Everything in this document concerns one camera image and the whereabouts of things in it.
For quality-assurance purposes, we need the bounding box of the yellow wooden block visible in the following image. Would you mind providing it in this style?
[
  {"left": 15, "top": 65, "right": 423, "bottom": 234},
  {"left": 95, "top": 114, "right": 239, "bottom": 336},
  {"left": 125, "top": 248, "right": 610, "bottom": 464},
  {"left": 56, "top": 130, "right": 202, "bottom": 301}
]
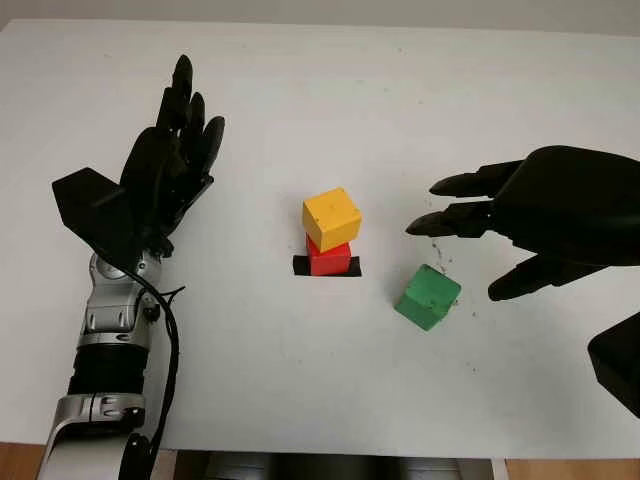
[{"left": 301, "top": 187, "right": 363, "bottom": 253}]

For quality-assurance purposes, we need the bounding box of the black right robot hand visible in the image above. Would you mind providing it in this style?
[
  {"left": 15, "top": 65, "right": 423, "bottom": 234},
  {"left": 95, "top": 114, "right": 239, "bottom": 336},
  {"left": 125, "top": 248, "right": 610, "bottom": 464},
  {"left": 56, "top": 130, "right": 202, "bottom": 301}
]
[{"left": 404, "top": 144, "right": 640, "bottom": 303}]

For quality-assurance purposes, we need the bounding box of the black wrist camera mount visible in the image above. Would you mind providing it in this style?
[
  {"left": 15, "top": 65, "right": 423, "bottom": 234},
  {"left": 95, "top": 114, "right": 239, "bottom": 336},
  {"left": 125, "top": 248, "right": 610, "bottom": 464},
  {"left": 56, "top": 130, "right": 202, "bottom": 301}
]
[
  {"left": 587, "top": 309, "right": 640, "bottom": 421},
  {"left": 51, "top": 168, "right": 146, "bottom": 271}
]

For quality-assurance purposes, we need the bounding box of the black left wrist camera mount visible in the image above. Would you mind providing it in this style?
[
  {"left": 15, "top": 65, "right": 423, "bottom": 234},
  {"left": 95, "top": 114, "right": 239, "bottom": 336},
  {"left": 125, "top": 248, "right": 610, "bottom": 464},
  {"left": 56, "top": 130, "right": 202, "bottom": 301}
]
[{"left": 51, "top": 168, "right": 146, "bottom": 271}]

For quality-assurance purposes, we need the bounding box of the black tape strip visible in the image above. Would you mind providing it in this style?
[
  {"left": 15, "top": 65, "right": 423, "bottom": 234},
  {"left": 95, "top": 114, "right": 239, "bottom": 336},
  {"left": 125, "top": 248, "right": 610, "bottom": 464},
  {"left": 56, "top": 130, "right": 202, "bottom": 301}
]
[{"left": 292, "top": 254, "right": 362, "bottom": 279}]

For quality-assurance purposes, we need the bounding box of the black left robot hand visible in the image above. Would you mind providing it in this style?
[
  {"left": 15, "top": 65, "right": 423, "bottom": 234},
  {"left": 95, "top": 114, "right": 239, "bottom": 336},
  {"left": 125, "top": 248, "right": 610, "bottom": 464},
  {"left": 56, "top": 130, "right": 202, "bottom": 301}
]
[{"left": 119, "top": 54, "right": 226, "bottom": 264}]

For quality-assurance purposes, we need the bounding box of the green wooden block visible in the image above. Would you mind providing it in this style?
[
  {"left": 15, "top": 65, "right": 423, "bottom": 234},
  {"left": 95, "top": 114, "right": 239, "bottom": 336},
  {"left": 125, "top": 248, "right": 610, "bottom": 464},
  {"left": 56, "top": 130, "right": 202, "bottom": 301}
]
[{"left": 393, "top": 263, "right": 462, "bottom": 333}]

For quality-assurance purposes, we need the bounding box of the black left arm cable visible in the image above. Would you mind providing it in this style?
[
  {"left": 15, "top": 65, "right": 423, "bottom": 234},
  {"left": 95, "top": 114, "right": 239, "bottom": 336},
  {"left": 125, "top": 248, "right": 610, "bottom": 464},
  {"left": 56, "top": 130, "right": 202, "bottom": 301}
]
[{"left": 129, "top": 269, "right": 187, "bottom": 480}]

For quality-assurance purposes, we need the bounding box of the dark grey robot torso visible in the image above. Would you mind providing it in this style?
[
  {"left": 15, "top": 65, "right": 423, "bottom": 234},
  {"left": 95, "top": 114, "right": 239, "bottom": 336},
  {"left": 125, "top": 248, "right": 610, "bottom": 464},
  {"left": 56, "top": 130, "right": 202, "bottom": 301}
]
[{"left": 174, "top": 449, "right": 494, "bottom": 480}]

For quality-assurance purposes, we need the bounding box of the red wooden block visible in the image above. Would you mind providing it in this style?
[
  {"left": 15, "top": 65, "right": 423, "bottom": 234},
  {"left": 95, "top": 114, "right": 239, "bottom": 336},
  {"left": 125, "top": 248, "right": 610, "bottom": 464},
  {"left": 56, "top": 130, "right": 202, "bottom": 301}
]
[{"left": 304, "top": 234, "right": 353, "bottom": 277}]

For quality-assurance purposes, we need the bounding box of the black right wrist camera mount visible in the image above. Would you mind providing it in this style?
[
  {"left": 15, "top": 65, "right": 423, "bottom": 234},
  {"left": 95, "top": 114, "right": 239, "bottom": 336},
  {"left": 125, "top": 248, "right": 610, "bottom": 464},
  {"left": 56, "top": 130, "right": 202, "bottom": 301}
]
[{"left": 587, "top": 309, "right": 640, "bottom": 421}]

